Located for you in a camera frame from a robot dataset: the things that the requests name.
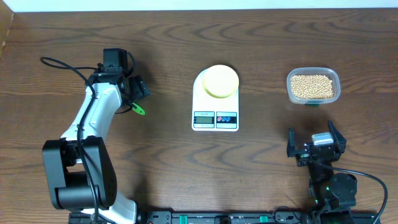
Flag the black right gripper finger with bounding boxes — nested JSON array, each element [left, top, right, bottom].
[[286, 128, 296, 157], [328, 120, 346, 153]]

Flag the green plastic measuring scoop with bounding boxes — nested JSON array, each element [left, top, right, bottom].
[[131, 103, 146, 115]]

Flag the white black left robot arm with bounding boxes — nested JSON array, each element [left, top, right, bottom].
[[42, 48, 149, 223]]

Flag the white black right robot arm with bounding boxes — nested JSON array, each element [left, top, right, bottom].
[[287, 121, 358, 224]]

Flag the white digital kitchen scale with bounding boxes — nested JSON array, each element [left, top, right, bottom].
[[192, 68, 239, 132]]

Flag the yellow bowl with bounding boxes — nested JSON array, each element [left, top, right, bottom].
[[202, 65, 239, 98]]

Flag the green tape strip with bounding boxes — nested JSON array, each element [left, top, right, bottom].
[[305, 103, 320, 108]]

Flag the clear plastic container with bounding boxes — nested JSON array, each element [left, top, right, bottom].
[[286, 67, 341, 105]]

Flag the soybeans pile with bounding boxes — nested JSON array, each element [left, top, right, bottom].
[[290, 75, 334, 99]]

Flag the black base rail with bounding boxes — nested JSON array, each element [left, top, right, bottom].
[[137, 211, 376, 224]]

